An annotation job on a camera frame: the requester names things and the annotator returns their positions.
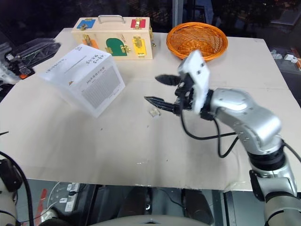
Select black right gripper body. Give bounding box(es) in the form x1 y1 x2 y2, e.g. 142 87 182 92
173 73 196 116

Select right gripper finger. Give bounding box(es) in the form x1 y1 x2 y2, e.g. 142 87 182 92
143 96 176 114
154 74 182 86

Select wooden lock box colourful doors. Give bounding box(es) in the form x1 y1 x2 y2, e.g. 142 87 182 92
71 15 157 61

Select white printed cardboard box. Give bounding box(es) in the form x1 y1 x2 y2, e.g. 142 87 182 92
38 43 126 119

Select small clear plastic piece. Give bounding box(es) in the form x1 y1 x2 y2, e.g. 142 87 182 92
148 108 162 119

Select orange wicker basket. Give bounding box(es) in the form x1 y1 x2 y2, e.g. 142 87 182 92
166 22 229 63

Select metal pole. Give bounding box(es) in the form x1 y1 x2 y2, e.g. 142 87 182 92
173 0 182 28

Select small white parts pile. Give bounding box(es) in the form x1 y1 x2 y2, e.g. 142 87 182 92
270 48 301 70

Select cream robot torso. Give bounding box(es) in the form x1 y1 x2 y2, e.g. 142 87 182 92
94 213 212 226

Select white power strip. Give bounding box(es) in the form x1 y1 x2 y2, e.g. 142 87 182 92
55 182 81 213

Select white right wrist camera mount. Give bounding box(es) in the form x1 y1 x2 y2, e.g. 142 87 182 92
177 50 211 115

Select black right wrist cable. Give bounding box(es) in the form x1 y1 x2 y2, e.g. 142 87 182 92
179 103 239 159

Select black right upper arm cable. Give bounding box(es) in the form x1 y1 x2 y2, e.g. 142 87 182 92
281 139 301 163

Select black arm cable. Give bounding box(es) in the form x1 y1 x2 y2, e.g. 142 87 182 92
281 139 301 163
0 150 34 224

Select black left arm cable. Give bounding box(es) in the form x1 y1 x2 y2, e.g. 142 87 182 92
0 150 34 224

